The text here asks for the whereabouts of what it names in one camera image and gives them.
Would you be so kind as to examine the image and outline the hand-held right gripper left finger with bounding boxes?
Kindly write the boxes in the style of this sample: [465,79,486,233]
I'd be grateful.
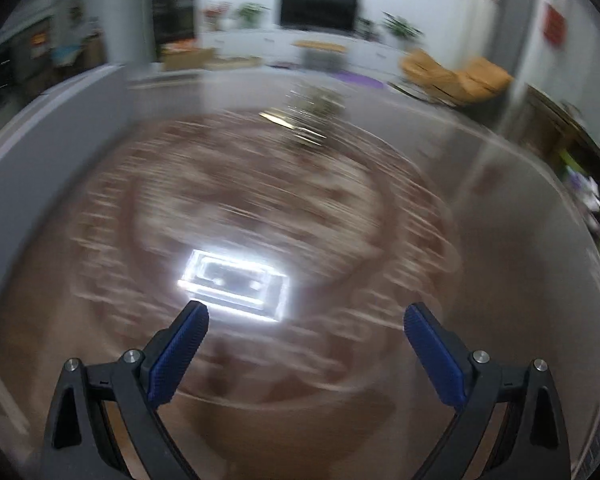
[40,300,211,480]

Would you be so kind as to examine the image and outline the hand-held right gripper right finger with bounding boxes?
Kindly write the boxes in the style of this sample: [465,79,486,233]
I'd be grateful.
[402,302,572,480]

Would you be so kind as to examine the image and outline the cluttered side table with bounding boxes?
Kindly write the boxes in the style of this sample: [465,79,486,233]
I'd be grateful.
[561,152,600,283]

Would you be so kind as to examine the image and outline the brown wooden chair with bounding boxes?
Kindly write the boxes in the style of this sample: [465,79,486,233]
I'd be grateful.
[500,84,582,162]

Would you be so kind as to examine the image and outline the shiny metallic object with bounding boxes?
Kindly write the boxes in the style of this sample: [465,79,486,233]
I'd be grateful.
[259,84,347,152]

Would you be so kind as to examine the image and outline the purple floor mat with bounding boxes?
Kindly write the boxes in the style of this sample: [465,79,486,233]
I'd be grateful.
[334,71,382,86]

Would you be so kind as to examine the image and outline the large cardboard box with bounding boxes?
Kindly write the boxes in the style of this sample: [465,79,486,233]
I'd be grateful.
[162,47,216,72]

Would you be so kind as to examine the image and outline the small cardboard box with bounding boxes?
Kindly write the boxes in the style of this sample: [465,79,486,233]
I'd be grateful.
[82,35,106,69]

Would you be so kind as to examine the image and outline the wooden bench with hairpin legs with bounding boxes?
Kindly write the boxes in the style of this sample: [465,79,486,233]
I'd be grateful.
[293,40,347,74]

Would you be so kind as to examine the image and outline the white television cabinet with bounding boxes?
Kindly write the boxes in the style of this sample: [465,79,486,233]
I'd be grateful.
[200,27,412,69]

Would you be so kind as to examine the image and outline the large green potted plant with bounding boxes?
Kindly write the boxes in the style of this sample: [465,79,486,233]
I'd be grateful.
[382,11,424,49]

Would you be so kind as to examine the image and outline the white floor air conditioner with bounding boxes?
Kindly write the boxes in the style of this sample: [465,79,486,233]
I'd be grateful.
[464,0,507,63]

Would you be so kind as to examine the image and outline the pink flowers in white vase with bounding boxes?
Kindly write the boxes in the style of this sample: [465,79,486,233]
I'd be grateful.
[202,4,234,31]

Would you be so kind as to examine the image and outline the bushy green potted plant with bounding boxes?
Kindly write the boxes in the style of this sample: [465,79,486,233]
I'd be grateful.
[236,2,270,30]

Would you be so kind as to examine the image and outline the black display cabinet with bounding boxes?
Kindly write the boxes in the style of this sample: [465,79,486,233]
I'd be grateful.
[152,0,199,46]

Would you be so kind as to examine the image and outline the black flat television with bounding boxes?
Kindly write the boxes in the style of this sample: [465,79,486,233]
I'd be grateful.
[278,0,360,36]

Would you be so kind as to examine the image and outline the red wall hanging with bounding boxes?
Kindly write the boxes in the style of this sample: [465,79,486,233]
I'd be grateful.
[542,2,567,50]

